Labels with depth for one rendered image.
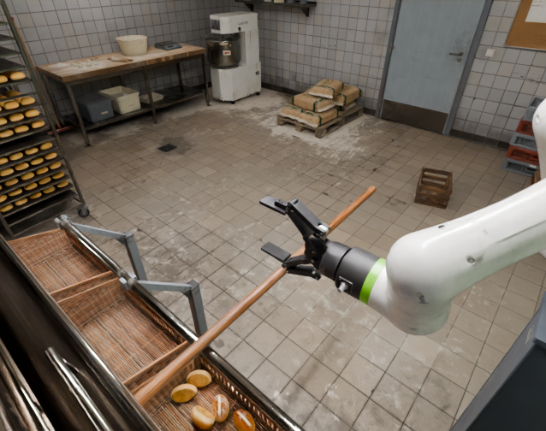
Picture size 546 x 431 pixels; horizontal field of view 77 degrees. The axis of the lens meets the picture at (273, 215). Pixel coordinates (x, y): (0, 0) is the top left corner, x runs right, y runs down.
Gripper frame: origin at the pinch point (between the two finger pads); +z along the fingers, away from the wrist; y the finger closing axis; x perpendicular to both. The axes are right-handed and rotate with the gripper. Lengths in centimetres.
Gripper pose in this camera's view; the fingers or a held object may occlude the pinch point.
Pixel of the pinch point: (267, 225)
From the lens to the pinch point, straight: 78.5
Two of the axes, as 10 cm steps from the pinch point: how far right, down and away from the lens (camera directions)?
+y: 0.0, 8.0, 6.0
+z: -7.7, -3.8, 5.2
